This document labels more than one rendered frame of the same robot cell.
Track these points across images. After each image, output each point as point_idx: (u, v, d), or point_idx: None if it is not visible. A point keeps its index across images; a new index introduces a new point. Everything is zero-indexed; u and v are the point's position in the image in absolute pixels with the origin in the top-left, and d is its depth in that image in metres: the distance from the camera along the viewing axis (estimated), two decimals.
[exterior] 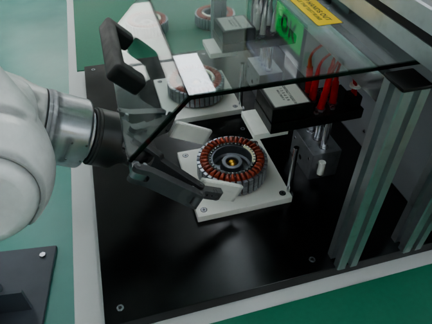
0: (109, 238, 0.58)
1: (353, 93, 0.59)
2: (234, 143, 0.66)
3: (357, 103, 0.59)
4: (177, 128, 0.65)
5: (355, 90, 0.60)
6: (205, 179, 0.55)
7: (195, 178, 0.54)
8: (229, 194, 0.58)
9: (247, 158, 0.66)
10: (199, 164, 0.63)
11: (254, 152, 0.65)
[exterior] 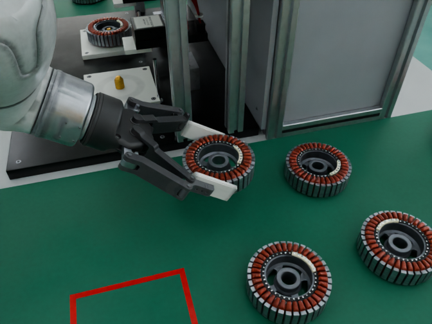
0: None
1: (198, 21, 0.81)
2: (227, 142, 0.65)
3: (202, 29, 0.81)
4: (189, 129, 0.65)
5: (201, 20, 0.82)
6: (198, 173, 0.56)
7: (187, 171, 0.56)
8: (222, 193, 0.59)
9: (236, 159, 0.64)
10: (184, 157, 0.63)
11: (243, 154, 0.63)
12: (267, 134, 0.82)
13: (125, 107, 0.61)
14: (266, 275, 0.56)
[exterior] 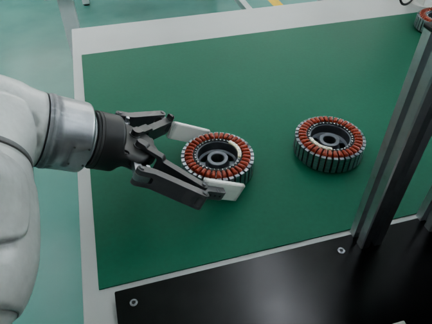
0: None
1: None
2: None
3: None
4: (176, 130, 0.64)
5: None
6: (207, 179, 0.55)
7: (198, 179, 0.54)
8: (231, 193, 0.58)
9: None
10: None
11: None
12: None
13: None
14: None
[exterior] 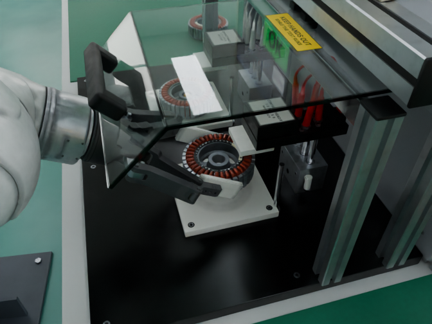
0: (98, 254, 0.59)
1: (339, 110, 0.60)
2: None
3: (342, 120, 0.60)
4: (184, 132, 0.65)
5: None
6: (204, 175, 0.56)
7: (193, 174, 0.55)
8: (229, 191, 0.59)
9: None
10: None
11: None
12: (430, 262, 0.60)
13: None
14: None
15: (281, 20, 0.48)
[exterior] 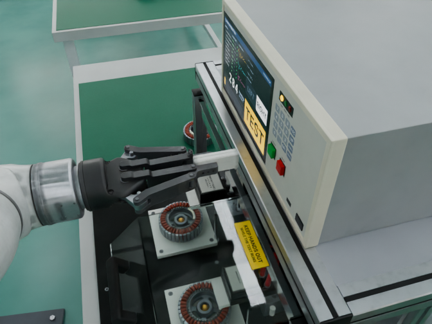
0: None
1: None
2: None
3: None
4: (198, 163, 0.62)
5: None
6: (197, 159, 0.61)
7: (185, 165, 0.61)
8: (229, 163, 0.63)
9: None
10: None
11: None
12: None
13: (125, 155, 0.65)
14: None
15: (244, 229, 0.68)
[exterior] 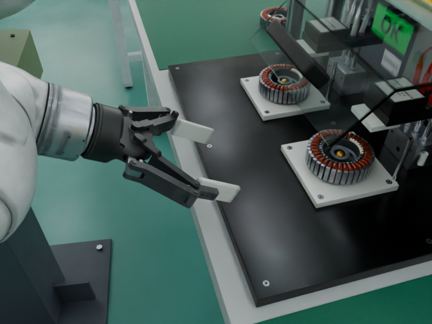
0: (238, 222, 0.63)
1: None
2: None
3: None
4: (179, 126, 0.65)
5: None
6: (201, 178, 0.55)
7: (191, 177, 0.54)
8: (226, 195, 0.58)
9: None
10: None
11: None
12: None
13: None
14: None
15: None
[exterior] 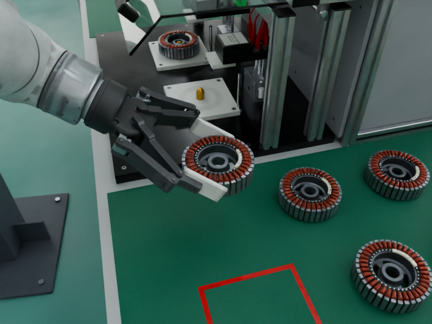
0: None
1: None
2: (315, 174, 0.76)
3: None
4: (198, 126, 0.66)
5: None
6: (188, 169, 0.57)
7: (177, 165, 0.57)
8: (212, 193, 0.59)
9: (323, 189, 0.76)
10: (281, 188, 0.74)
11: (331, 186, 0.74)
12: (341, 142, 0.89)
13: (136, 96, 0.63)
14: (370, 269, 0.63)
15: None
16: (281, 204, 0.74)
